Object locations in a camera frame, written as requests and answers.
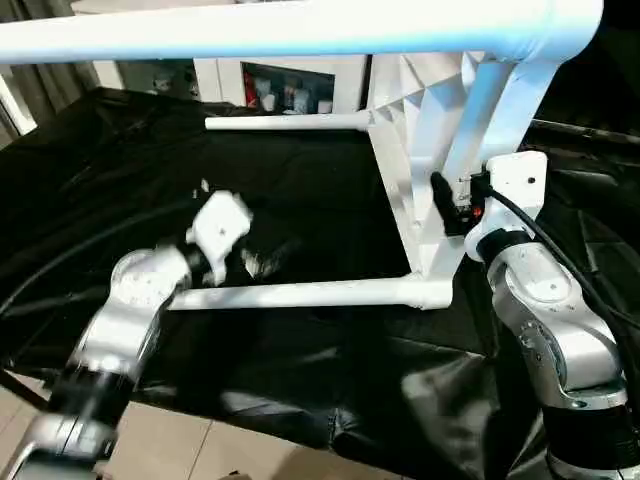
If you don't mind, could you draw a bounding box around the white plastic table leg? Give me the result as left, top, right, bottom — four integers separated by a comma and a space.
204, 112, 372, 133
168, 277, 419, 312
0, 0, 556, 65

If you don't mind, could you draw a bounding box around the black mat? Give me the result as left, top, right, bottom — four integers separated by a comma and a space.
0, 87, 640, 480

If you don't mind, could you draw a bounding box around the white plastic table top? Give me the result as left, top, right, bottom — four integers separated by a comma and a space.
367, 0, 606, 312

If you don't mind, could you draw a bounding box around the grey curtain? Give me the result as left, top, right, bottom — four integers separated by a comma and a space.
0, 62, 104, 139

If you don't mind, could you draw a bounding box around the silver metal bar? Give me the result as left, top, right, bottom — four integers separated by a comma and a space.
532, 118, 640, 141

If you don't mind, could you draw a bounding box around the white cabinet with windows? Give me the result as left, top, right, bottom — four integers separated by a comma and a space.
92, 54, 374, 117

